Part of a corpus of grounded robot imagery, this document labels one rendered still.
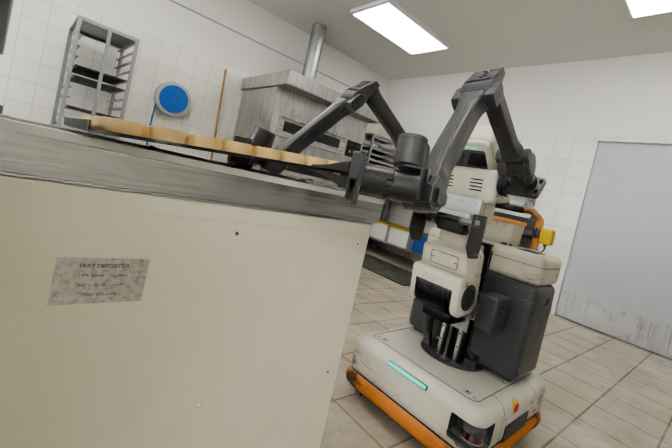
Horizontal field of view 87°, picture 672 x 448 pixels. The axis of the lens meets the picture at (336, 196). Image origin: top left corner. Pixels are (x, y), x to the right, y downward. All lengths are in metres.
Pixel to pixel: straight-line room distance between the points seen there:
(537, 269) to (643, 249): 3.22
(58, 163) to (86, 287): 0.17
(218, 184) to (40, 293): 0.27
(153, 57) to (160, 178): 4.32
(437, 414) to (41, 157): 1.38
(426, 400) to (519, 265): 0.64
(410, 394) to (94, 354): 1.19
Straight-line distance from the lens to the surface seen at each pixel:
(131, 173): 0.58
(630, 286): 4.81
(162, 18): 4.99
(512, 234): 1.72
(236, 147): 0.61
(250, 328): 0.73
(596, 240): 4.87
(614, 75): 5.24
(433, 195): 0.70
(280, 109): 4.29
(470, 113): 0.91
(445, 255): 1.49
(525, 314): 1.65
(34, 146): 0.56
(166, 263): 0.61
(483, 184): 1.43
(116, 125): 0.56
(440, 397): 1.51
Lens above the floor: 0.91
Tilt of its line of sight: 2 degrees down
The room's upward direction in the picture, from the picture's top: 13 degrees clockwise
